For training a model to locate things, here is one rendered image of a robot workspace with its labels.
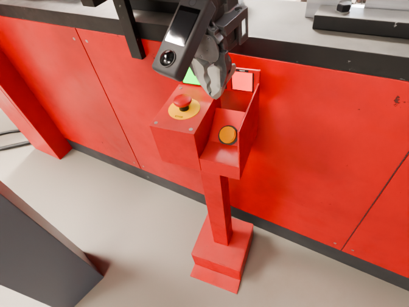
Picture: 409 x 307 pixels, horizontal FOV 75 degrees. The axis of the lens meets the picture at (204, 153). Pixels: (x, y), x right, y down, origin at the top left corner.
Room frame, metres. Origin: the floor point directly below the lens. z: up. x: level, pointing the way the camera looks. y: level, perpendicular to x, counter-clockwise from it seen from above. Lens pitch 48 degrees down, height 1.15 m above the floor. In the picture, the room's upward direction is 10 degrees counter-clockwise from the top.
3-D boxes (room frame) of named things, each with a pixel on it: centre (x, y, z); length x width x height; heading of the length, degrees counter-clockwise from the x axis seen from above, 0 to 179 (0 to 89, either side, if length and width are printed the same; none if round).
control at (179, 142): (0.46, -0.02, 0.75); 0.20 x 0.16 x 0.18; 62
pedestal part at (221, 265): (0.43, 0.00, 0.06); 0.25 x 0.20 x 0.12; 152
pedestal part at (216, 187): (0.46, -0.02, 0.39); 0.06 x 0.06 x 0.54; 62
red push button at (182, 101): (0.47, 0.03, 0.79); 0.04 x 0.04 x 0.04
